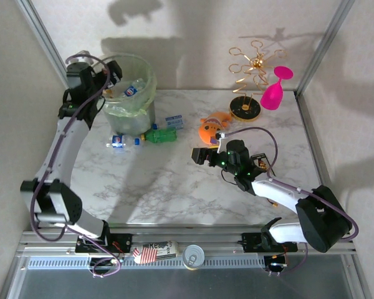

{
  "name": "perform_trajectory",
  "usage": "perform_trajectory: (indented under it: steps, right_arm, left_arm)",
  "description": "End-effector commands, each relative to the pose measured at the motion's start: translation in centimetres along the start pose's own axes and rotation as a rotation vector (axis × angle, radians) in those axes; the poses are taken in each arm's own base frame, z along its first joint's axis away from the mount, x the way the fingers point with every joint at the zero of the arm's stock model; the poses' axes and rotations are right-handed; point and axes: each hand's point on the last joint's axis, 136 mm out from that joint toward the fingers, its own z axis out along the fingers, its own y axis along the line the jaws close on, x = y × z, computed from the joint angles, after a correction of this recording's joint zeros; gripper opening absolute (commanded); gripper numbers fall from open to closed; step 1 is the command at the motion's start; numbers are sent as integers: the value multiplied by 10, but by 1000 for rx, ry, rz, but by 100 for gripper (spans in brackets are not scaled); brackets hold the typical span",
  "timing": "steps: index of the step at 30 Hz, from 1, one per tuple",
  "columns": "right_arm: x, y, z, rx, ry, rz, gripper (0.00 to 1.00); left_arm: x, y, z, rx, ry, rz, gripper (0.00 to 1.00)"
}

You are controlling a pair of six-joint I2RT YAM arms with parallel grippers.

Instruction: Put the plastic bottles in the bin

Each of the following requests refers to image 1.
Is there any clear Pepsi label bottle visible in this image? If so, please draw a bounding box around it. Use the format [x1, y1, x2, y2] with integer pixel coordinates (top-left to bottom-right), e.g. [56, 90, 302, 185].
[107, 134, 141, 150]
[120, 77, 147, 98]

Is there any clear soda water bottle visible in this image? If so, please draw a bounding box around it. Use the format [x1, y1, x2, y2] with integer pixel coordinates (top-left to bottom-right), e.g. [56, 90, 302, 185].
[151, 114, 185, 131]

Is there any grey mesh waste bin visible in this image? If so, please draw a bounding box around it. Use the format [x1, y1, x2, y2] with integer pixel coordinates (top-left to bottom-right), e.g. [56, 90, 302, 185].
[92, 53, 159, 136]

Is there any orange fish plush toy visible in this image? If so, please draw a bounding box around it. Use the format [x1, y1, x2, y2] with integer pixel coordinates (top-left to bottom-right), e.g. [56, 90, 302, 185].
[198, 111, 233, 148]

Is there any pink plastic wine glass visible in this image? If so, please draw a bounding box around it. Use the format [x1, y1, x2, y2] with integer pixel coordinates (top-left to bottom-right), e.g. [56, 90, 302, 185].
[260, 65, 294, 112]

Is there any silver tin can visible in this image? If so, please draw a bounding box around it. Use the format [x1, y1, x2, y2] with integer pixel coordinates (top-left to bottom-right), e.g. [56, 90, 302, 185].
[182, 244, 206, 271]

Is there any striped snack packet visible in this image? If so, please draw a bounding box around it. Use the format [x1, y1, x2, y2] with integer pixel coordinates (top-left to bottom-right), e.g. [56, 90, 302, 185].
[132, 239, 180, 265]

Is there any grey slotted strip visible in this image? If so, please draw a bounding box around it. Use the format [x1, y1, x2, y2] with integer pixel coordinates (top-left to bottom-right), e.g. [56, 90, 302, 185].
[27, 257, 266, 270]

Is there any small black control board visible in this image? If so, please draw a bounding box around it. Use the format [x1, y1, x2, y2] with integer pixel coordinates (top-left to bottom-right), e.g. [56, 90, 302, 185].
[87, 257, 123, 272]
[264, 254, 289, 273]

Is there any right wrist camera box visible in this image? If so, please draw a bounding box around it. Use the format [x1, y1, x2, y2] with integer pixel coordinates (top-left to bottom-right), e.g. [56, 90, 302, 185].
[216, 132, 230, 154]

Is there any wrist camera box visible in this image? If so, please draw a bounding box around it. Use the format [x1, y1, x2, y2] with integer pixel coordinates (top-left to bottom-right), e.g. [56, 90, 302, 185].
[216, 132, 230, 154]
[67, 49, 93, 65]

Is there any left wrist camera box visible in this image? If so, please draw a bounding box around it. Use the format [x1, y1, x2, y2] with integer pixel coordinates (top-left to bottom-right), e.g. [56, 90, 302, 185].
[67, 49, 93, 65]

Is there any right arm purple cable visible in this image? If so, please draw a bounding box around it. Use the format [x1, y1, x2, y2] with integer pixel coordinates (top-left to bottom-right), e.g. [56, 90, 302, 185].
[223, 126, 360, 278]

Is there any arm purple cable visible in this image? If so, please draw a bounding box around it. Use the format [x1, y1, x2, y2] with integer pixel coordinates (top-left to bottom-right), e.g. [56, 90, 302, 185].
[29, 53, 122, 278]
[223, 126, 360, 278]

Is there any gold wire glass rack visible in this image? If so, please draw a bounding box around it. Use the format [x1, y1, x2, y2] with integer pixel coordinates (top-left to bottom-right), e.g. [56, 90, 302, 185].
[228, 39, 288, 122]

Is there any aluminium frame post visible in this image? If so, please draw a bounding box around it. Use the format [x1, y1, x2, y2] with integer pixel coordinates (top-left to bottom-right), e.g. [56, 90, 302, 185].
[15, 0, 85, 98]
[294, 0, 357, 97]

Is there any aluminium side rail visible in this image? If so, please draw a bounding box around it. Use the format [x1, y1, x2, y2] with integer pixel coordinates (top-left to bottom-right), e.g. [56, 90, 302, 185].
[294, 93, 350, 231]

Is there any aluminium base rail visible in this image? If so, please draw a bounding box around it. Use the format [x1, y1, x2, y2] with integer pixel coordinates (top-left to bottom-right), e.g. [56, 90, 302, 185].
[15, 229, 358, 258]

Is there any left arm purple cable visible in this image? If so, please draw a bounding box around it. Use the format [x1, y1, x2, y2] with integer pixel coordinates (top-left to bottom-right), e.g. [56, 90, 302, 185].
[29, 53, 122, 278]

